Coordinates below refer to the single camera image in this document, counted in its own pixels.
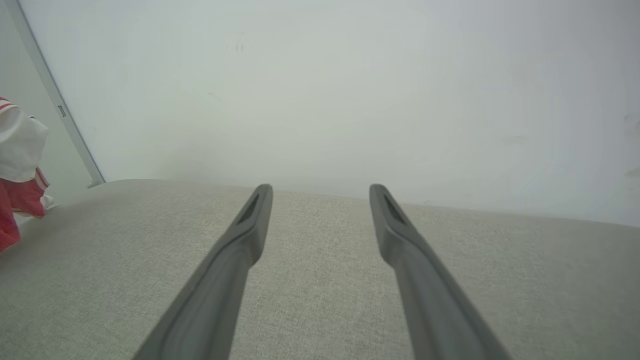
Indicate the red and white basketball jersey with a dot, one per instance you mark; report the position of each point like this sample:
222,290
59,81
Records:
20,145

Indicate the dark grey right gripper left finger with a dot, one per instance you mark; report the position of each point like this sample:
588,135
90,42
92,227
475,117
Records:
220,300

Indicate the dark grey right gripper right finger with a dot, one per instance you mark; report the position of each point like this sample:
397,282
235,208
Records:
430,305

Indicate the grey metal wall strip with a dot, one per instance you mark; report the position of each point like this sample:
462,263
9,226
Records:
50,85

